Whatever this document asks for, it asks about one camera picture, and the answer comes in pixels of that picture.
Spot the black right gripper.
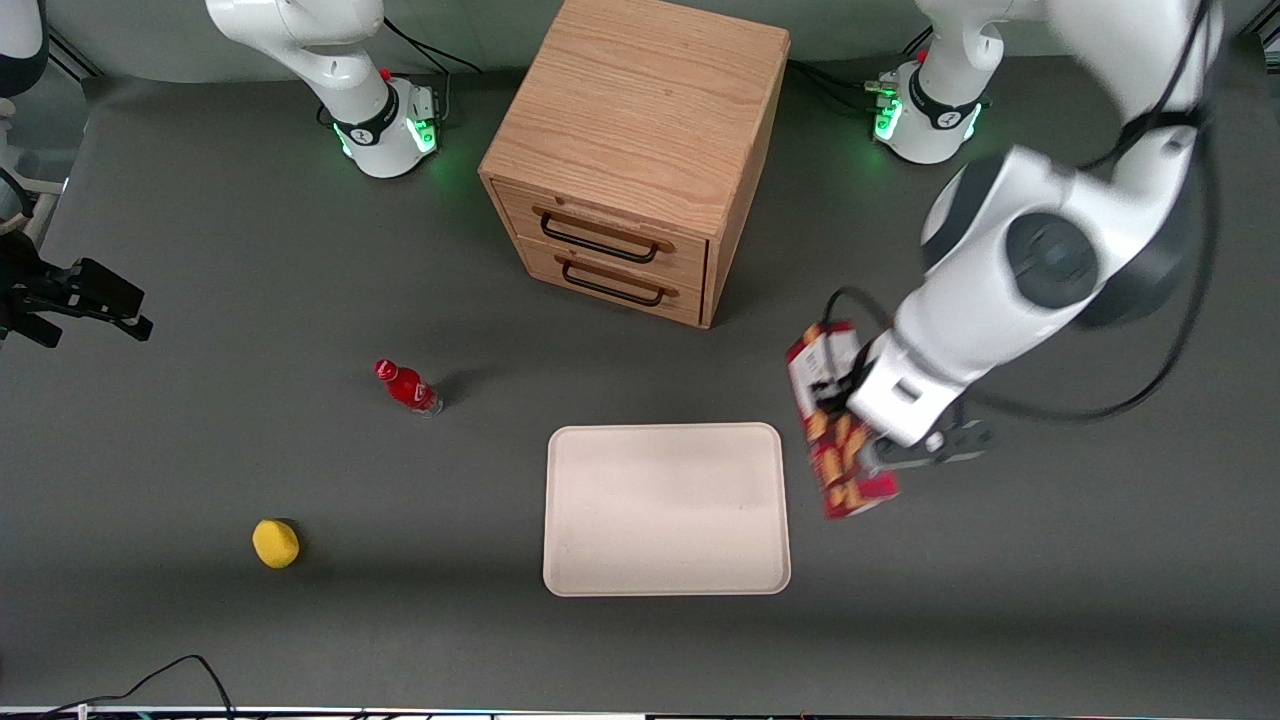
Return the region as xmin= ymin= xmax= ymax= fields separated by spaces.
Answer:
xmin=0 ymin=232 xmax=154 ymax=348

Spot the red cookie box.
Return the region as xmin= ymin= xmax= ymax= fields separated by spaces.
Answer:
xmin=787 ymin=321 xmax=900 ymax=520

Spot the beige rectangular tray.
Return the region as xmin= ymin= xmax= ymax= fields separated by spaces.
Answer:
xmin=543 ymin=422 xmax=792 ymax=598

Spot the yellow lemon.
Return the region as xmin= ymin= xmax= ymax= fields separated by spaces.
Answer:
xmin=252 ymin=518 xmax=301 ymax=570

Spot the narrow wooden drawer front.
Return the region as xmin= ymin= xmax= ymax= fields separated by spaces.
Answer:
xmin=513 ymin=236 xmax=707 ymax=327

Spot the small red soda bottle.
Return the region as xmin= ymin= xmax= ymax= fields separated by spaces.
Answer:
xmin=374 ymin=358 xmax=443 ymax=418

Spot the wide wooden drawer front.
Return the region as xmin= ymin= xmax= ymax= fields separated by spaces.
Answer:
xmin=493 ymin=180 xmax=712 ymax=292

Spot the wooden two-drawer cabinet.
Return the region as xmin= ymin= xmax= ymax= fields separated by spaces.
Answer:
xmin=478 ymin=0 xmax=792 ymax=330

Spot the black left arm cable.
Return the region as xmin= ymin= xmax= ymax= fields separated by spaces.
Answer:
xmin=820 ymin=0 xmax=1228 ymax=422

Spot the black table edge cable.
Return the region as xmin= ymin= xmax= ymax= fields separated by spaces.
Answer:
xmin=38 ymin=654 xmax=237 ymax=720

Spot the short black drawer handle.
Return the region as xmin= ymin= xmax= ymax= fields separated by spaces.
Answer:
xmin=555 ymin=252 xmax=679 ymax=307

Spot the black left base cable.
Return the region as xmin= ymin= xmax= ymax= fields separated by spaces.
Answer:
xmin=788 ymin=58 xmax=883 ymax=117

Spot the black base cable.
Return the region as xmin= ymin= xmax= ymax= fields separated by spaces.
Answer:
xmin=788 ymin=58 xmax=883 ymax=117
xmin=383 ymin=18 xmax=483 ymax=77

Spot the long black drawer handle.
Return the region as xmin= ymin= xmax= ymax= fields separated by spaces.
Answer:
xmin=532 ymin=205 xmax=674 ymax=265

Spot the black right base cable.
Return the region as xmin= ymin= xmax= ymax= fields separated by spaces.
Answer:
xmin=383 ymin=18 xmax=483 ymax=77

